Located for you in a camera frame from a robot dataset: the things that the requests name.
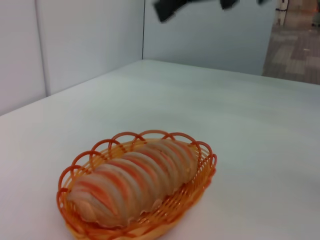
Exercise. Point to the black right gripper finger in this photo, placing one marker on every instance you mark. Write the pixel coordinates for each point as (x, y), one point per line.
(228, 3)
(167, 10)

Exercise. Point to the orange striped bread loaf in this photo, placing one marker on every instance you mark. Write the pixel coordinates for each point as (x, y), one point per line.
(130, 185)

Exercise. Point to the orange woven plastic basket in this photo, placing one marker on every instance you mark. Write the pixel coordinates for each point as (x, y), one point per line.
(160, 225)

